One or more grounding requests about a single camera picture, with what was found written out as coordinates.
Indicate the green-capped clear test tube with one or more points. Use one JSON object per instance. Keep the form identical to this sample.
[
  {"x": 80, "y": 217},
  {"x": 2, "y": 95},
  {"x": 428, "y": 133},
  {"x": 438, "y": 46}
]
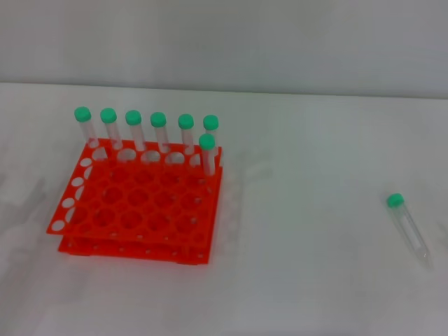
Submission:
[
  {"x": 211, "y": 122},
  {"x": 108, "y": 115},
  {"x": 185, "y": 121},
  {"x": 82, "y": 114},
  {"x": 206, "y": 141},
  {"x": 395, "y": 199},
  {"x": 158, "y": 119},
  {"x": 133, "y": 118}
]

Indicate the orange plastic test tube rack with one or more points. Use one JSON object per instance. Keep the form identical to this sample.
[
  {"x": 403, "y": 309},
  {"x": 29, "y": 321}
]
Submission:
[{"x": 133, "y": 254}]

